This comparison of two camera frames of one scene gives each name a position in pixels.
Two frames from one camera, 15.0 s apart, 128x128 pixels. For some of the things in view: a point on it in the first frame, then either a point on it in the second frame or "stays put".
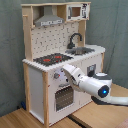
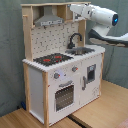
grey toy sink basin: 79,50 stays put
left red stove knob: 56,75 stays put
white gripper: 73,73 -> 82,9
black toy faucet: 72,45 stays put
